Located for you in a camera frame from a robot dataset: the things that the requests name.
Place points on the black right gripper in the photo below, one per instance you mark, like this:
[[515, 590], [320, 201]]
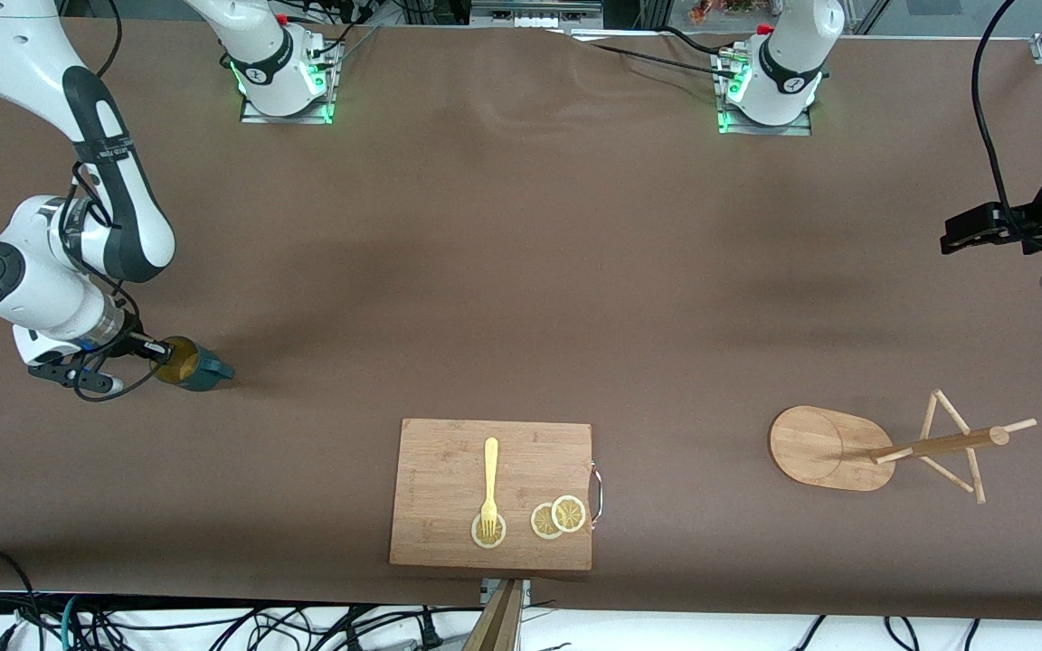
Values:
[[129, 334]]

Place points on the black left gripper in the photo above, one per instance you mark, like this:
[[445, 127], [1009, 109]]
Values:
[[1035, 222]]

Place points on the teal mug yellow inside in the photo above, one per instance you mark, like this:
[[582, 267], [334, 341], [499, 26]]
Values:
[[200, 369]]

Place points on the wooden mug rack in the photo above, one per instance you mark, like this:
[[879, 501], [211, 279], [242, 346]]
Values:
[[810, 448]]

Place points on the bamboo cutting board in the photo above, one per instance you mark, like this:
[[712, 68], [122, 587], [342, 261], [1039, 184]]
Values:
[[440, 479]]

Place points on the yellow plastic fork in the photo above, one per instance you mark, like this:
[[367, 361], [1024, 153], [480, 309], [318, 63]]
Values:
[[490, 470]]

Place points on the lemon slice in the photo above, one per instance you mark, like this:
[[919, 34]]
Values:
[[569, 514], [478, 538], [541, 523]]

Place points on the white power strip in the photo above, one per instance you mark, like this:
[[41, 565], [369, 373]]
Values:
[[535, 16]]

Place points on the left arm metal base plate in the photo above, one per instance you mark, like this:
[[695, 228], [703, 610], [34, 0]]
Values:
[[801, 128]]

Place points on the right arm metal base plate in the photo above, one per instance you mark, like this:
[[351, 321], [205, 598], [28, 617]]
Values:
[[322, 113]]

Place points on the wooden post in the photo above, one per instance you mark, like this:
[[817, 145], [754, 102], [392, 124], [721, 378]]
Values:
[[496, 624]]

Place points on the metal post bracket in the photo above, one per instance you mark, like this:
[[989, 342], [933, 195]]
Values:
[[526, 592]]

